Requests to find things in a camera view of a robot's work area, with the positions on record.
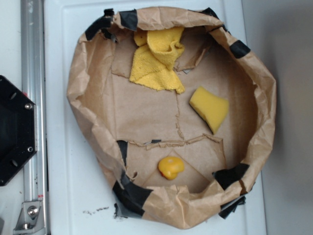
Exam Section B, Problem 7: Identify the yellow terry cloth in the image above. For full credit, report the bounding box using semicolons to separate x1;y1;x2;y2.
129;27;185;94

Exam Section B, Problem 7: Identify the brown paper bag bin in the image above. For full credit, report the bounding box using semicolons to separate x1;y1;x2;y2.
67;6;276;229

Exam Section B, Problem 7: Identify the yellow rubber duck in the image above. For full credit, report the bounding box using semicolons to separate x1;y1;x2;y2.
158;156;185;180

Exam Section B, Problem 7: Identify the yellow sponge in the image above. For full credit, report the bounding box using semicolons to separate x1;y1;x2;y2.
189;86;229;134

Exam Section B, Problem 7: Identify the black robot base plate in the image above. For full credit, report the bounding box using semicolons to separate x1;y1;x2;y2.
0;76;37;187

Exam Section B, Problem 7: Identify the aluminium extrusion rail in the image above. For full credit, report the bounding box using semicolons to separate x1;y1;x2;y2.
21;0;50;235

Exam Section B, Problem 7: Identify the metal corner bracket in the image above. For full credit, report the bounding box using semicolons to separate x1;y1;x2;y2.
13;201;45;235

